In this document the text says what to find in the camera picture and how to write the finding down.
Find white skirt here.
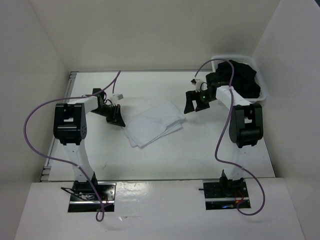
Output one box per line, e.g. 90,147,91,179
123,101,186,149

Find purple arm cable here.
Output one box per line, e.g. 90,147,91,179
23,69,122,223
194,58,266,216

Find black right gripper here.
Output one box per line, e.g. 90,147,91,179
183,89,215,114

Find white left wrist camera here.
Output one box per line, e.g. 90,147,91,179
109,94,124,105

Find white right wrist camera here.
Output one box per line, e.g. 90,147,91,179
191,79,208,93

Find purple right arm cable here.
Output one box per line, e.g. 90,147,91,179
194,58,266,216

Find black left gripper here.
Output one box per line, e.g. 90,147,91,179
90,104,125,127

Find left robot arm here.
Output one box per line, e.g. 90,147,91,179
53,88,126,200

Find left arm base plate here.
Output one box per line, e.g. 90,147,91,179
65,181,117,213

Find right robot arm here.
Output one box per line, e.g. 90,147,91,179
184,72,264,149

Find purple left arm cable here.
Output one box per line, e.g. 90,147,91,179
23,69,122,223

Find white plastic laundry basket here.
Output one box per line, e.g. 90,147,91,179
211,54,267,103

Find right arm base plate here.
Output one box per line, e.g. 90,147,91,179
198,181,251,210

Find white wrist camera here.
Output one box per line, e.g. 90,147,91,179
191,79,208,93
109,94,124,105

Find black skirt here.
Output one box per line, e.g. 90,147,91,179
216,60,261,99

